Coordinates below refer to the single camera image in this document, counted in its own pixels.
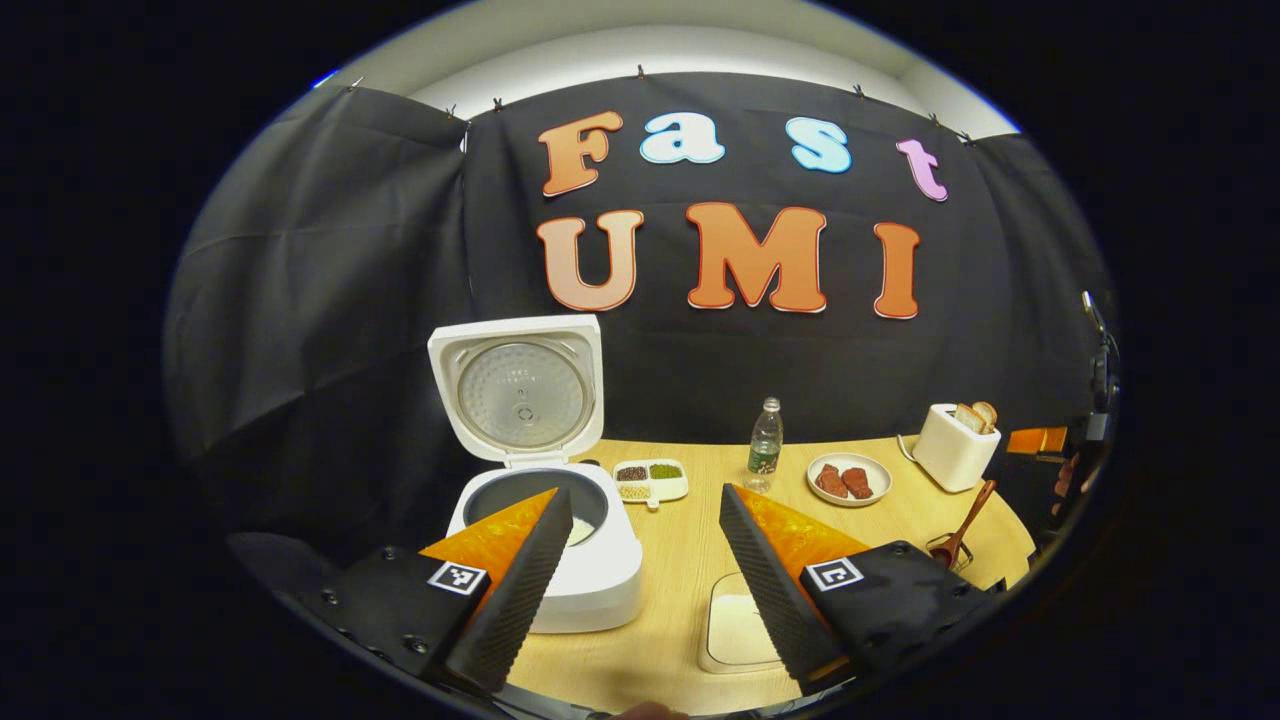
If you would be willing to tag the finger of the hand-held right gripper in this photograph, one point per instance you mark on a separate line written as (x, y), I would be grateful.
(1035, 441)

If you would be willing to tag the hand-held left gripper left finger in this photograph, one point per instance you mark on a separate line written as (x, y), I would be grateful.
(512, 600)

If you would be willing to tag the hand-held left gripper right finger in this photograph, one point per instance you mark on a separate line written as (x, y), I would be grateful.
(770, 600)

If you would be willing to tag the clear rice container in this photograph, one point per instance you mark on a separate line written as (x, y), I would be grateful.
(740, 630)

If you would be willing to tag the wooden spoon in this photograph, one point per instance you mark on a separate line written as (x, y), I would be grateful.
(972, 515)

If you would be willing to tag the white rice cooker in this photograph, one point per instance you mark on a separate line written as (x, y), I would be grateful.
(600, 580)

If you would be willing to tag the heap of white rice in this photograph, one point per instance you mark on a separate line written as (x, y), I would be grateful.
(582, 532)

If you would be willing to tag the toasted bread slice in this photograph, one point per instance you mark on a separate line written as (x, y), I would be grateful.
(988, 412)
(968, 418)

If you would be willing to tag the white toaster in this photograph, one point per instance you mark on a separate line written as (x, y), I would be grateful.
(950, 460)

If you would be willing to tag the white round plate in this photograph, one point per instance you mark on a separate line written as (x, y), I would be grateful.
(850, 502)

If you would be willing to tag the red meat piece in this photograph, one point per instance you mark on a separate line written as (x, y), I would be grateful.
(858, 484)
(832, 482)

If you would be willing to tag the clear plastic water bottle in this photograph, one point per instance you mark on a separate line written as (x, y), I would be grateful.
(764, 450)

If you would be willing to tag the white divided dish of beans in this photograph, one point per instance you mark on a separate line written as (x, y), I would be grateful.
(650, 485)

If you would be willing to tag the black backdrop cloth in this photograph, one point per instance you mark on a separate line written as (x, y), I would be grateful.
(350, 300)

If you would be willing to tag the ceiling light panel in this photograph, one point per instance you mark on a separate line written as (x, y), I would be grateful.
(325, 79)

